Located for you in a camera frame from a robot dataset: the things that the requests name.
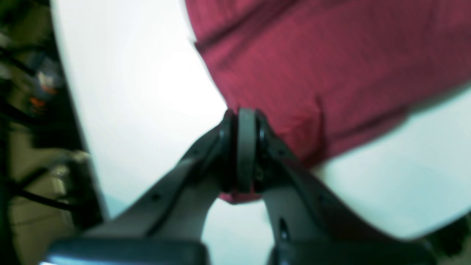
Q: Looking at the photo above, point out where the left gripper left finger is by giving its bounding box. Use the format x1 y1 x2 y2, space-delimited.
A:
43 110 237 265

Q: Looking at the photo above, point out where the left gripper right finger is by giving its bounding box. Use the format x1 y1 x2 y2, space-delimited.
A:
237 109 437 265

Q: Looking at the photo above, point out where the dark red t-shirt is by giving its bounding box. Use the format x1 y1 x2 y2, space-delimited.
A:
184 0 471 205

